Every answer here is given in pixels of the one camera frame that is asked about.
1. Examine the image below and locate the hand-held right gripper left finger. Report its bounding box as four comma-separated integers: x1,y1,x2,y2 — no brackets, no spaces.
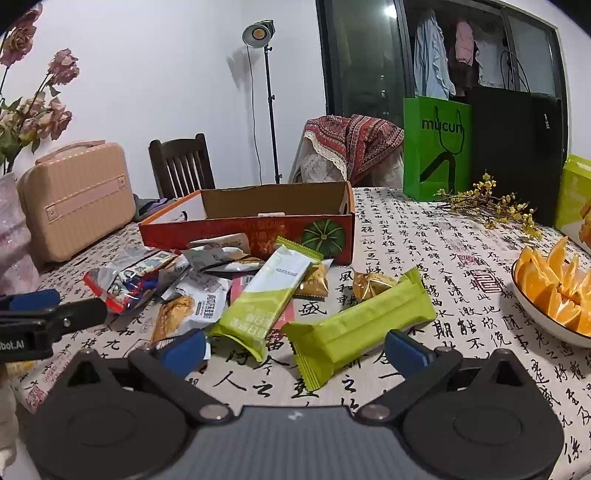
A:
62,329,234,425

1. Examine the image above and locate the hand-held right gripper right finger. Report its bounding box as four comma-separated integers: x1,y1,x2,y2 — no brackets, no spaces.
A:
356,329,532,425

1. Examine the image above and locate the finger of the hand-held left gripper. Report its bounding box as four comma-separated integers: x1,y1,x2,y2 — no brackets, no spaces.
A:
0,298,108,330
0,289,61,315

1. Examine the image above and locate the green snack bar packet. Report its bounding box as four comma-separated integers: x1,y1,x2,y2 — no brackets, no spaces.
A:
281,267,438,393

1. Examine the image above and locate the white and green snack packet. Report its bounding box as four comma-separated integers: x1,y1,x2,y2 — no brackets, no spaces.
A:
208,236,324,363

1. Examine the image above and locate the orange pumpkin print cardboard box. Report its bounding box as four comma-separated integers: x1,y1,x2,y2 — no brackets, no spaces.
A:
139,181,356,266

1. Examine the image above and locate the white gold cookie packet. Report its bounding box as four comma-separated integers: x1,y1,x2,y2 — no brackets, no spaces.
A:
148,272,234,361

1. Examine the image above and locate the red blue snack packet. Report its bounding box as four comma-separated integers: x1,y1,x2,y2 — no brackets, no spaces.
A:
83,261,162,315

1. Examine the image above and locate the pink glittery vase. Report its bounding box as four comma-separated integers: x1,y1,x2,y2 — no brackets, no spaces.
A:
0,173,41,296

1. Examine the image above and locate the small gold snack packet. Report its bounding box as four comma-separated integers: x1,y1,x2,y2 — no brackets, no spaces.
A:
353,271,400,301
293,258,334,297

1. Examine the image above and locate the calligraphy print tablecloth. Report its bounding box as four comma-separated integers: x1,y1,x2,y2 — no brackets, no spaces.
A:
9,185,591,480

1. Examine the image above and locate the white blue snack packet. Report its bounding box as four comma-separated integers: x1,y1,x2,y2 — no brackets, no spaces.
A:
117,244,190,287

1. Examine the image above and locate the pink ribbed suitcase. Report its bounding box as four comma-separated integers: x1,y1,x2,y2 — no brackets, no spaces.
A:
17,141,137,264

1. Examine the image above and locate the grey purple cloth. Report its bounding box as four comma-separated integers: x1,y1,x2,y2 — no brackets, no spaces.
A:
134,194,178,222

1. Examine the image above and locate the bowl of orange slices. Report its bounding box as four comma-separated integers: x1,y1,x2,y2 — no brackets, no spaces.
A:
515,235,591,335

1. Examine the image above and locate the dark wooden chair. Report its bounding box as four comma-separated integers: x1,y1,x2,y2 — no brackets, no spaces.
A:
148,133,217,199

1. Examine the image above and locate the yellow flower branch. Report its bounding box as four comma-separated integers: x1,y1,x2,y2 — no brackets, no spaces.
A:
434,173,543,241

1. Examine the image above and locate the green paper bag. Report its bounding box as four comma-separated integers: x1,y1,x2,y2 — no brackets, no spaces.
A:
403,96,474,201

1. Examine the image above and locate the beige quilted chair cover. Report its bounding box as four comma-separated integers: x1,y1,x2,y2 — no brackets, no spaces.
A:
288,134,404,190

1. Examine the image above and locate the red patterned cloth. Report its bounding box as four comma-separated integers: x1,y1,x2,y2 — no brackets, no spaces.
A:
305,114,406,185

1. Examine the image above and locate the black paper bag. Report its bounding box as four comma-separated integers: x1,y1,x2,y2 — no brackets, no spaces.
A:
470,48,566,227

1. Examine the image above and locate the light green carton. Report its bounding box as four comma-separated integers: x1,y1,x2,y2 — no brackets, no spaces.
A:
554,154,591,254

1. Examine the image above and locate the dried pink rose bouquet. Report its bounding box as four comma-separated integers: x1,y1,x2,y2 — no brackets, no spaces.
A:
0,2,81,174

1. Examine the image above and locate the dark sliding glass door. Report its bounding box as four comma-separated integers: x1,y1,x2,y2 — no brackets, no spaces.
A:
316,0,571,134

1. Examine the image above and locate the light blue hanging shirt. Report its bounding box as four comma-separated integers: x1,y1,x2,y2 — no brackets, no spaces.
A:
413,9,455,100

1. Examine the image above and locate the white hanging garment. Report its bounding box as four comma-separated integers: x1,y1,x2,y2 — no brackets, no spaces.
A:
475,23,509,88

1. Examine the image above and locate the pink hanging garment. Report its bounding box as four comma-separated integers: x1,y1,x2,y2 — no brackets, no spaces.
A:
455,18,476,68

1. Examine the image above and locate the studio light on stand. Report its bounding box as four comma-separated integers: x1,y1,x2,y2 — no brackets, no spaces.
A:
242,21,283,185

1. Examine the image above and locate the black light cable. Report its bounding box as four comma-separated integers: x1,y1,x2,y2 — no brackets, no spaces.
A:
247,46,265,185

